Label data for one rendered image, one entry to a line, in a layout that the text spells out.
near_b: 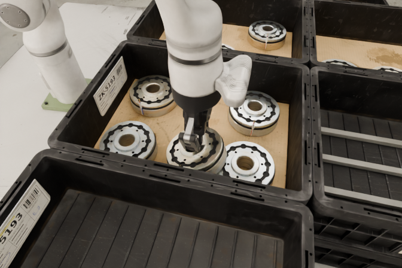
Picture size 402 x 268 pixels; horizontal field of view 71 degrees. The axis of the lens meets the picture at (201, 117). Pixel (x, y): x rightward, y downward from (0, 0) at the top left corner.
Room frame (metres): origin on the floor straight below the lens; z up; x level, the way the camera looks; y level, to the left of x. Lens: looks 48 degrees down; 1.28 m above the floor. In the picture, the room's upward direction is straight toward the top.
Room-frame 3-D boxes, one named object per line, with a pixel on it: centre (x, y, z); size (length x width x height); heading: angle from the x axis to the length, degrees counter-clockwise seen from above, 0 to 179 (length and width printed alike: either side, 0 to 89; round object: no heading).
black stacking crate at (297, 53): (0.64, -0.06, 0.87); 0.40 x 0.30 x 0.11; 76
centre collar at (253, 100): (0.40, -0.11, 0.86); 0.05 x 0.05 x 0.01
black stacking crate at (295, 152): (0.35, 0.01, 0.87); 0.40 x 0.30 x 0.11; 76
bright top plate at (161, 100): (0.45, 0.10, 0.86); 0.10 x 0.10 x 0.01
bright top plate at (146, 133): (0.31, 0.14, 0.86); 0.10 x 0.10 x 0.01
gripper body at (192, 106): (0.31, 0.01, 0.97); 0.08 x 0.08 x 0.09
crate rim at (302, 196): (0.35, 0.01, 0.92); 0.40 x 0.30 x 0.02; 76
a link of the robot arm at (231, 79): (0.30, -0.01, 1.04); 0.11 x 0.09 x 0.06; 76
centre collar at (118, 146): (0.31, 0.14, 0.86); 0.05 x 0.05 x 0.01
